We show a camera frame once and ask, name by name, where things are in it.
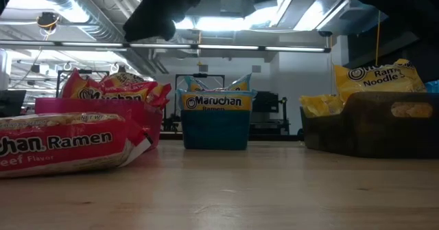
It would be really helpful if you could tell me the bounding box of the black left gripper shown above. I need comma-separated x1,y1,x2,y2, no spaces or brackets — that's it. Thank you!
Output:
122,0,224,43

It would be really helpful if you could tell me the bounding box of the yellow Maruchan noodle pack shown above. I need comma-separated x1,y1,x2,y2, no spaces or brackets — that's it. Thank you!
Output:
334,58,434,118
300,94,346,117

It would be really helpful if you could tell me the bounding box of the long LED light bar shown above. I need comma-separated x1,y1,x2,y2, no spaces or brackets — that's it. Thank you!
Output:
0,39,332,54

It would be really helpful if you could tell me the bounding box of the pink plastic bin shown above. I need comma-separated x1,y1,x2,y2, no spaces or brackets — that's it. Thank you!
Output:
34,97,165,152

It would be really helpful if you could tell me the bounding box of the blue plastic bin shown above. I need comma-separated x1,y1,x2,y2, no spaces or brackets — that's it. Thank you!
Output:
180,108,252,151

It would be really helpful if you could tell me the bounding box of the black machine on stand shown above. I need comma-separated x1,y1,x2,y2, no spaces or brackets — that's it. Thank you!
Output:
252,91,291,137

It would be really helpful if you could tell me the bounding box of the black monitor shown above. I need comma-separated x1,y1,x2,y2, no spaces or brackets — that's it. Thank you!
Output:
0,89,27,119

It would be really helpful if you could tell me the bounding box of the dark translucent plastic bin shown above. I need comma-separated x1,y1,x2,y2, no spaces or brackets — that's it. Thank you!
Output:
303,91,439,159

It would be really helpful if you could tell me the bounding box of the silver spiral air duct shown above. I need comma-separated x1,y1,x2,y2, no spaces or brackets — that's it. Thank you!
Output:
30,0,158,76

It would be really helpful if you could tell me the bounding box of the grey rectangular air duct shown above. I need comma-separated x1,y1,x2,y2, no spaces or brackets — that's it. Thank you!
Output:
174,0,248,18

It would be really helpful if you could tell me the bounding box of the hanging black cable reel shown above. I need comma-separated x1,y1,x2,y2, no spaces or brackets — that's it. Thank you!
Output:
36,12,61,36

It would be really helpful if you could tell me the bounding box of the black aluminium table frame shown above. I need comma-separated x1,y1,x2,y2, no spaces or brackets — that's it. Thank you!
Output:
159,130,305,141

